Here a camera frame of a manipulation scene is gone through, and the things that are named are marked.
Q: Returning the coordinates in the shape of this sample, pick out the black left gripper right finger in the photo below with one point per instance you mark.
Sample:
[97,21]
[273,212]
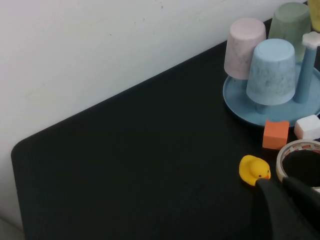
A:
[306,200]

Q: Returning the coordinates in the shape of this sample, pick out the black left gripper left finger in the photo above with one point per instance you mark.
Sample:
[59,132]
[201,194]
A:
[272,217]

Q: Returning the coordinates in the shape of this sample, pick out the yellow plastic cup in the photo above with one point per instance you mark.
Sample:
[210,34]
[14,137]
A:
[315,15]

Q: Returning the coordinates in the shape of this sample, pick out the blue cup stand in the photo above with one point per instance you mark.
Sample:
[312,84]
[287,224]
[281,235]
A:
[307,75]

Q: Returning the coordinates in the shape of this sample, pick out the blue plastic cup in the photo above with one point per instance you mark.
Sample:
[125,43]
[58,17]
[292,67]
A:
[271,72]

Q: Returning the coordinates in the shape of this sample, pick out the green plastic cup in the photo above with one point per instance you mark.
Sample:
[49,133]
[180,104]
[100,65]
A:
[290,22]

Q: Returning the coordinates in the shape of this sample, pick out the yellow rubber duck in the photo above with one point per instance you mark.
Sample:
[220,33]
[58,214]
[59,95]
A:
[252,170]

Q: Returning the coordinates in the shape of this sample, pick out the white tape roll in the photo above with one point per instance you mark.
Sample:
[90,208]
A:
[283,152]

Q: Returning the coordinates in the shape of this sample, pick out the orange foam cube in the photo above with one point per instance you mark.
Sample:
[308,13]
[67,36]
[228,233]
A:
[275,136]

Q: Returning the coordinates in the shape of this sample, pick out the white foam cube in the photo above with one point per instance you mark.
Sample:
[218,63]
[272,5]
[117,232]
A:
[307,127]

